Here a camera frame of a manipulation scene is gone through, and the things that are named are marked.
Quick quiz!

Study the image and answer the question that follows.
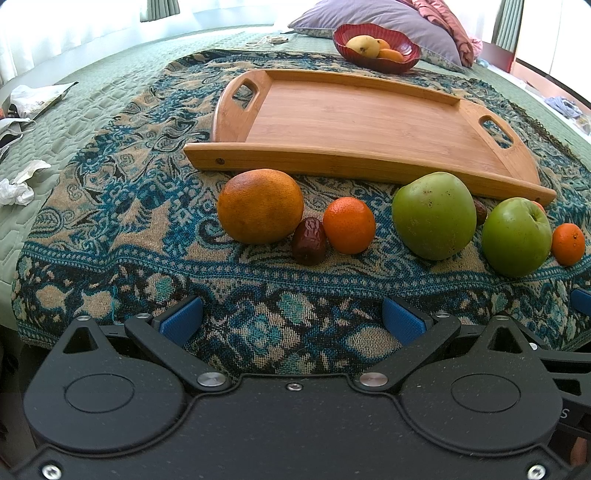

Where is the small green apple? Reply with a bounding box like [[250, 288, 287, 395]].
[[481, 197, 552, 278]]

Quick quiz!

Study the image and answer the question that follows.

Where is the large green apple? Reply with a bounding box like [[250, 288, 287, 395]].
[[392, 172, 477, 261]]

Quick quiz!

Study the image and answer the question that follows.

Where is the dark red jujube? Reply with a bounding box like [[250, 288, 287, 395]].
[[291, 217, 328, 266]]

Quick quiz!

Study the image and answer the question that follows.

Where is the large orange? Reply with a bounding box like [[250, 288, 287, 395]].
[[217, 169, 304, 244]]

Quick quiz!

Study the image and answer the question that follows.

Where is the blue patterned throw cloth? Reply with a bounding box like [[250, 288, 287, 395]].
[[12, 50, 590, 375]]

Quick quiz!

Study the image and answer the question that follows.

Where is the blue clothes pile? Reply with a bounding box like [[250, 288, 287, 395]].
[[545, 96, 588, 120]]

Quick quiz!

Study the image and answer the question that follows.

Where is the crumpled white paper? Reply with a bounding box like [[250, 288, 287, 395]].
[[0, 160, 51, 206]]

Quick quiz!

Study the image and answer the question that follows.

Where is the wooden serving tray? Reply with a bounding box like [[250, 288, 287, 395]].
[[184, 69, 556, 205]]

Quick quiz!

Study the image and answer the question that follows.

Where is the pink blanket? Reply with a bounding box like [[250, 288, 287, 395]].
[[403, 0, 483, 68]]

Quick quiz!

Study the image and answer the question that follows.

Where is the right green curtain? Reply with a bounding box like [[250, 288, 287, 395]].
[[492, 0, 525, 53]]

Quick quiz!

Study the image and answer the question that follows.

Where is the green curtain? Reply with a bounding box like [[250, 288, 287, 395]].
[[140, 0, 180, 22], [492, 0, 525, 53]]

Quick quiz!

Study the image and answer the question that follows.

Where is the green quilted bedspread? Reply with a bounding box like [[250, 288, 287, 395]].
[[0, 27, 591, 331]]

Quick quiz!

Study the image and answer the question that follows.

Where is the orange fruit in bowl front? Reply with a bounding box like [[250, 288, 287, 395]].
[[378, 49, 406, 63]]

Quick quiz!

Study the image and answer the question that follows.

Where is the purple pillow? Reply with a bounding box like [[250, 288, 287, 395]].
[[288, 0, 463, 72]]

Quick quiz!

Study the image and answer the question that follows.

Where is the red fruit bowl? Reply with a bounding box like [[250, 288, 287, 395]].
[[332, 23, 422, 74]]

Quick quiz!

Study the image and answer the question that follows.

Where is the left green curtain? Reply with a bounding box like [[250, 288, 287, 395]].
[[140, 0, 180, 22]]

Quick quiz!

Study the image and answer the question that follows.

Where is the white sheer curtain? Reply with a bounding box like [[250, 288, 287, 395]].
[[1, 1, 314, 85]]

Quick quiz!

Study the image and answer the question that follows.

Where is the white charger cable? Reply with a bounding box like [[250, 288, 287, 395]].
[[246, 34, 297, 47]]

